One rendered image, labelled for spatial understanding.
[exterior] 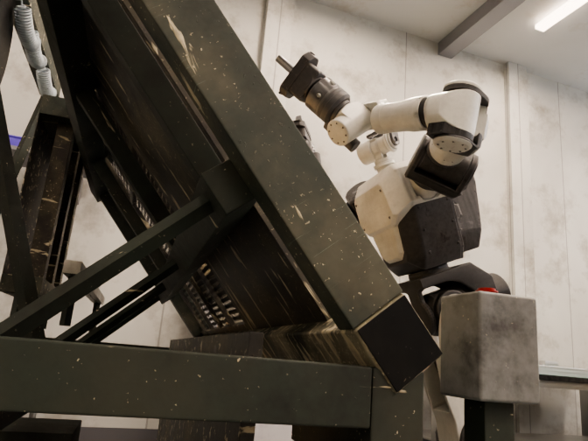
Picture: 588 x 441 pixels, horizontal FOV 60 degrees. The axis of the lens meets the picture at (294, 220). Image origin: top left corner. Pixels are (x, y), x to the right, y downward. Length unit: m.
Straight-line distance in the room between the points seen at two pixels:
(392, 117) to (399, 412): 0.60
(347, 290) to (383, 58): 5.69
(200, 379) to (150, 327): 3.99
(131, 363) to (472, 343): 0.55
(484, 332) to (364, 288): 0.23
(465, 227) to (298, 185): 0.78
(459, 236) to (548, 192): 5.82
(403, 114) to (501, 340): 0.48
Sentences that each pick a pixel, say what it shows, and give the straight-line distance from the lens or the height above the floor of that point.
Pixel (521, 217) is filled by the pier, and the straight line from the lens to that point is 6.72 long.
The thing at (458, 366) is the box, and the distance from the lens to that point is 0.98.
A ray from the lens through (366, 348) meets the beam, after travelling 0.82.
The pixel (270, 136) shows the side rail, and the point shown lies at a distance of 0.84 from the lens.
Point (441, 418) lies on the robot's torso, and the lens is 1.56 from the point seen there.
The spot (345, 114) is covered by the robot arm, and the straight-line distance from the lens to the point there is 1.21.
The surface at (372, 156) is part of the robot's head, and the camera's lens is 1.54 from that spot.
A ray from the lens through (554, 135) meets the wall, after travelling 7.68.
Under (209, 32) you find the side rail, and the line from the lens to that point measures 0.90.
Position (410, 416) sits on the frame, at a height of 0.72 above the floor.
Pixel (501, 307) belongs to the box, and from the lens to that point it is 0.96.
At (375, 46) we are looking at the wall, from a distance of 6.43.
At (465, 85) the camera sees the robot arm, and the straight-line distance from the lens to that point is 1.10.
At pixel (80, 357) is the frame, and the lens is 0.75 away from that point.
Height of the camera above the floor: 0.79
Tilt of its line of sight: 15 degrees up
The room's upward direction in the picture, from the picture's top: 5 degrees clockwise
